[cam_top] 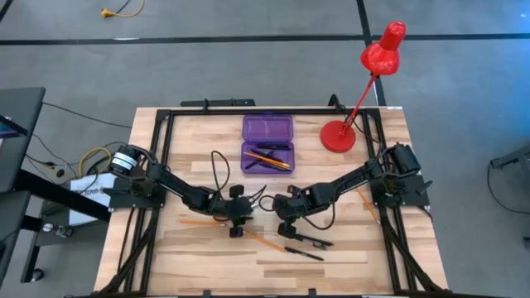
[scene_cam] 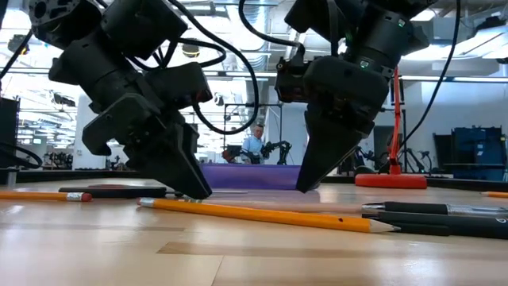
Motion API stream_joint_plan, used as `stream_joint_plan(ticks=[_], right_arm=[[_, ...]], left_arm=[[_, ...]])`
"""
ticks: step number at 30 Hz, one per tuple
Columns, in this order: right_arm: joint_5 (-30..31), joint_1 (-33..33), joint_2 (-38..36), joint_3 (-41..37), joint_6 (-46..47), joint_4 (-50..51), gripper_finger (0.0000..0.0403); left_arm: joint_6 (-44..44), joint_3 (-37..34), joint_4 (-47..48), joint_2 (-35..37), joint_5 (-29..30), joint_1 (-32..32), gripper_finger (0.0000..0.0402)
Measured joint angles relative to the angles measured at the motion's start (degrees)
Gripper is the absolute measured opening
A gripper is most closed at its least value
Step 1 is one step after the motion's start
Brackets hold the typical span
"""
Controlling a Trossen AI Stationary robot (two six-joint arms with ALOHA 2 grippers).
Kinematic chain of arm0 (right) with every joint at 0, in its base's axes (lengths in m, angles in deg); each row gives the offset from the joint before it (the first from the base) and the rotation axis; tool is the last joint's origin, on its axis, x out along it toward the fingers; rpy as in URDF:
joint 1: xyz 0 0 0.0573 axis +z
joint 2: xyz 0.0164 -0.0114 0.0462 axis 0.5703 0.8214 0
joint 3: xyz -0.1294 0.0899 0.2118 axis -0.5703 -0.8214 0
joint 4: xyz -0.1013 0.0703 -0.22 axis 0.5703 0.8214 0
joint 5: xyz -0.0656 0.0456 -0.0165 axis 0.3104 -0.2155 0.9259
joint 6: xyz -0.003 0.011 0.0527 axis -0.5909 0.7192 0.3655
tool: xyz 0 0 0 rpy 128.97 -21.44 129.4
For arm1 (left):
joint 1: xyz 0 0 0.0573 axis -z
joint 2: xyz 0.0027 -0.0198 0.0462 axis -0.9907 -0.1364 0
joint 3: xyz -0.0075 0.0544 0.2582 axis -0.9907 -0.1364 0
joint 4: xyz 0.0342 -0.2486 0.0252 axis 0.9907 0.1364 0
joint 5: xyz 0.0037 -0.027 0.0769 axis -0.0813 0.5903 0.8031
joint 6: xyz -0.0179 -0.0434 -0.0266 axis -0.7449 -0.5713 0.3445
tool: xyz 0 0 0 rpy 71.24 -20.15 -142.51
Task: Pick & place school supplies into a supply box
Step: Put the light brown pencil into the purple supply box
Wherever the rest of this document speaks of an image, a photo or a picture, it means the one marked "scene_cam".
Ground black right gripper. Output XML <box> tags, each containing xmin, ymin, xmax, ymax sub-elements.
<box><xmin>295</xmin><ymin>54</ymin><xmax>391</xmax><ymax>195</ymax></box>

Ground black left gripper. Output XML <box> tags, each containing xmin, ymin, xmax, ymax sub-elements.
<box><xmin>81</xmin><ymin>91</ymin><xmax>214</xmax><ymax>200</ymax></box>

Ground purple plastic supply box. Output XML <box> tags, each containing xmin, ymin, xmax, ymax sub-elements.
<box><xmin>200</xmin><ymin>163</ymin><xmax>302</xmax><ymax>191</ymax></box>

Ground orange pencil with black dot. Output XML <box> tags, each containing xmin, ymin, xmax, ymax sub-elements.
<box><xmin>137</xmin><ymin>197</ymin><xmax>401</xmax><ymax>235</ymax></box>

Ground clear barrel pen black grip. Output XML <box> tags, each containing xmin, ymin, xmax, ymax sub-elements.
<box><xmin>360</xmin><ymin>201</ymin><xmax>508</xmax><ymax>218</ymax></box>

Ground orange pencil with pink eraser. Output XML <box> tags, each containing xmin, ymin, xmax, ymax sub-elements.
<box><xmin>0</xmin><ymin>190</ymin><xmax>94</xmax><ymax>203</ymax></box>

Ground black pen with white logo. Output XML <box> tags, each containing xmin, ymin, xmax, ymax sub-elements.
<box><xmin>361</xmin><ymin>211</ymin><xmax>508</xmax><ymax>241</ymax></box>

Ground person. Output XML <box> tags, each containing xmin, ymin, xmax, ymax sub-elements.
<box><xmin>241</xmin><ymin>123</ymin><xmax>266</xmax><ymax>165</ymax></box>

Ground red desk lamp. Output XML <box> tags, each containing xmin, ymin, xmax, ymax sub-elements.
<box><xmin>354</xmin><ymin>65</ymin><xmax>429</xmax><ymax>190</ymax></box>

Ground long LED light bar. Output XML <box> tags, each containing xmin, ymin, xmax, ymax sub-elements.
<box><xmin>0</xmin><ymin>67</ymin><xmax>508</xmax><ymax>84</ymax></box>

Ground dark blue storage crates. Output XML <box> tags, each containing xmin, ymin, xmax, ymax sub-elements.
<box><xmin>432</xmin><ymin>126</ymin><xmax>508</xmax><ymax>182</ymax></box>

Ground black cabinet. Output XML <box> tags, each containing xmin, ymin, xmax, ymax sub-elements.
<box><xmin>0</xmin><ymin>97</ymin><xmax>21</xmax><ymax>170</ymax></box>

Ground black ceiling device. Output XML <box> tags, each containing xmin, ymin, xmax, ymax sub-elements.
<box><xmin>6</xmin><ymin>34</ymin><xmax>31</xmax><ymax>56</ymax></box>

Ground black rig frame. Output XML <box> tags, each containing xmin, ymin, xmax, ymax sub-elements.
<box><xmin>223</xmin><ymin>102</ymin><xmax>283</xmax><ymax>164</ymax></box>
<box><xmin>372</xmin><ymin>106</ymin><xmax>408</xmax><ymax>176</ymax></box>

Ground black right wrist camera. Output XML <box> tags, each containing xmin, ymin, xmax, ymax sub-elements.
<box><xmin>275</xmin><ymin>54</ymin><xmax>318</xmax><ymax>105</ymax></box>

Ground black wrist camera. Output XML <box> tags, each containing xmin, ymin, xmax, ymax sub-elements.
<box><xmin>275</xmin><ymin>54</ymin><xmax>318</xmax><ymax>105</ymax></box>
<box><xmin>144</xmin><ymin>61</ymin><xmax>214</xmax><ymax>111</ymax></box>

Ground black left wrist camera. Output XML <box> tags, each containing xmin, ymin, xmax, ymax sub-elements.
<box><xmin>144</xmin><ymin>61</ymin><xmax>214</xmax><ymax>111</ymax></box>

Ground black overhead camera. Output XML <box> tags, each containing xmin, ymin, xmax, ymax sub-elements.
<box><xmin>181</xmin><ymin>39</ymin><xmax>202</xmax><ymax>59</ymax></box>

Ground black right camera cable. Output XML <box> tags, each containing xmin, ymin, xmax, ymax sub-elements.
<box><xmin>237</xmin><ymin>0</ymin><xmax>306</xmax><ymax>56</ymax></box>

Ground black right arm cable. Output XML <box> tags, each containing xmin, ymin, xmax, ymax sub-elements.
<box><xmin>398</xmin><ymin>0</ymin><xmax>462</xmax><ymax>151</ymax></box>

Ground black looped cable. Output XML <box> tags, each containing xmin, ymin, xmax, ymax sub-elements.
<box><xmin>0</xmin><ymin>141</ymin><xmax>44</xmax><ymax>170</ymax></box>

